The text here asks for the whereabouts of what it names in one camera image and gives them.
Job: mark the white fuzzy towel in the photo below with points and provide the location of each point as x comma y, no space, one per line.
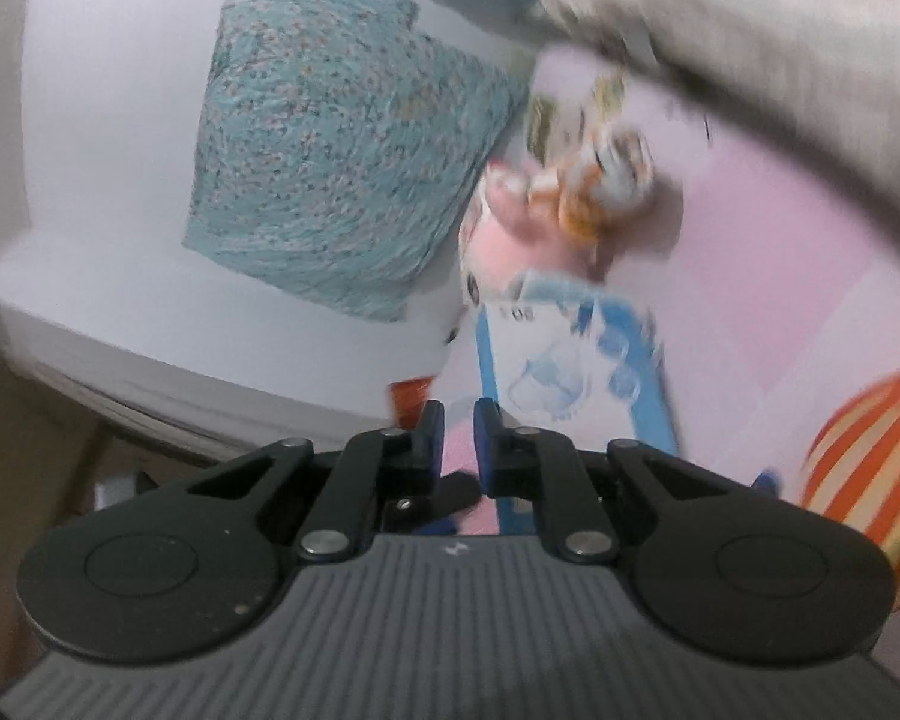
757,30

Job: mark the teal floral cloth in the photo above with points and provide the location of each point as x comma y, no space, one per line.
330,165

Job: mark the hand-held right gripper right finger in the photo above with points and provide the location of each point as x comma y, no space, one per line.
484,435

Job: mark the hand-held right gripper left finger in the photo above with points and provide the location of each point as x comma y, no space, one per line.
431,431

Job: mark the peach wet wipes pack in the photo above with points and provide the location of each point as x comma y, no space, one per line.
525,247

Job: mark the pink checked tablecloth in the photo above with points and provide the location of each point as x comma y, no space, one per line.
757,277

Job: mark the red-orange wet wipes pack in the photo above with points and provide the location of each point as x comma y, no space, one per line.
585,202

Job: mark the small red object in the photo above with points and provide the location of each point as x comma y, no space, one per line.
409,399

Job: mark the cardboard box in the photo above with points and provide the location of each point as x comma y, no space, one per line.
30,450

